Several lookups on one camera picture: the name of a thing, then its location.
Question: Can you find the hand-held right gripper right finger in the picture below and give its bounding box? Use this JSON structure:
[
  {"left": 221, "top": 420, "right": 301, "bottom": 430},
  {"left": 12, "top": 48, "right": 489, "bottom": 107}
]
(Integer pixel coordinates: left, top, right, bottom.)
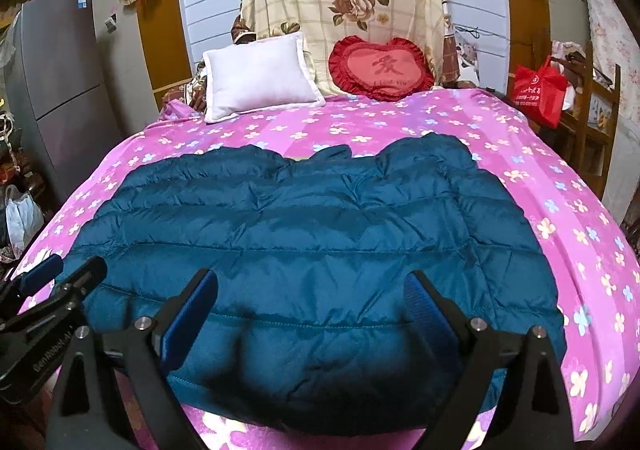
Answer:
[{"left": 402, "top": 270, "right": 576, "bottom": 450}]

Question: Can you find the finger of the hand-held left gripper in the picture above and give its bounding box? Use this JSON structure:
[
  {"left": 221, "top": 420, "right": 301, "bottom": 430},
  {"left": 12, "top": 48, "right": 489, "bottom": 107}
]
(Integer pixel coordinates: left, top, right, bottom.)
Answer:
[
  {"left": 30, "top": 257, "right": 108, "bottom": 316},
  {"left": 17, "top": 254, "right": 65, "bottom": 298}
]

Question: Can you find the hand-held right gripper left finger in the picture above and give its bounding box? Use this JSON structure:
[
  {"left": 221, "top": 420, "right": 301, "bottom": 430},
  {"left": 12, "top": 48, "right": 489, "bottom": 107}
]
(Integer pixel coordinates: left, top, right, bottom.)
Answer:
[{"left": 45, "top": 269, "right": 219, "bottom": 450}]

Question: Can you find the teal quilted down jacket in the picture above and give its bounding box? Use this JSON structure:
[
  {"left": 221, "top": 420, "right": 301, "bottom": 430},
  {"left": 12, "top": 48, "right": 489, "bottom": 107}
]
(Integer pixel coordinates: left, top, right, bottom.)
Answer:
[{"left": 59, "top": 133, "right": 568, "bottom": 436}]

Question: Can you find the white plastic bag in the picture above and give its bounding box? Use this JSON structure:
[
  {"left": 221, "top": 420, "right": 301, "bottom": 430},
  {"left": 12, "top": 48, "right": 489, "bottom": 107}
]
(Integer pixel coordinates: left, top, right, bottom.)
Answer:
[{"left": 4, "top": 185, "right": 45, "bottom": 258}]

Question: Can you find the pink floral bed sheet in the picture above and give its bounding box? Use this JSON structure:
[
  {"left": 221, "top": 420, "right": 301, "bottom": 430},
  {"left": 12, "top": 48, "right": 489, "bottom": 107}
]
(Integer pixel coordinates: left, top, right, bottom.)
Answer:
[{"left": 10, "top": 88, "right": 640, "bottom": 450}]

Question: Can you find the grey refrigerator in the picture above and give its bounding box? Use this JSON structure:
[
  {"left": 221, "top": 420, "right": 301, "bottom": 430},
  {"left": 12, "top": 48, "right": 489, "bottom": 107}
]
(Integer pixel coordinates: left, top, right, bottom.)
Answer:
[{"left": 10, "top": 0, "right": 151, "bottom": 211}]

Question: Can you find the red heart cushion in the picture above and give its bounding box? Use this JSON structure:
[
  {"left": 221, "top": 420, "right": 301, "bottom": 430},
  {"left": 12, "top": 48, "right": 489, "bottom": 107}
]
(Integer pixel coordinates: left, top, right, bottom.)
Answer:
[{"left": 328, "top": 36, "right": 435, "bottom": 102}]

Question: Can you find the red shopping bag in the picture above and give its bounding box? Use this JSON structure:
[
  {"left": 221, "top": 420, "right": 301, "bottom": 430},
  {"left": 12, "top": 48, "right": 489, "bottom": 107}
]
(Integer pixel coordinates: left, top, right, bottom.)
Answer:
[{"left": 507, "top": 55, "right": 568, "bottom": 127}]

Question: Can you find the white pillow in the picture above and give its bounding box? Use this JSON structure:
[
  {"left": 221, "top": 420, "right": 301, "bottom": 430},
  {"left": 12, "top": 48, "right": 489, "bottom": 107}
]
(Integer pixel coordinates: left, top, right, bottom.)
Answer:
[{"left": 201, "top": 32, "right": 327, "bottom": 123}]

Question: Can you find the wooden chair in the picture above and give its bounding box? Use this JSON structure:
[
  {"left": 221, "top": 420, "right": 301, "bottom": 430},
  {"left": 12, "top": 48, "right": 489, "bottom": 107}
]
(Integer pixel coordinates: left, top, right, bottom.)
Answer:
[{"left": 550, "top": 40, "right": 622, "bottom": 191}]

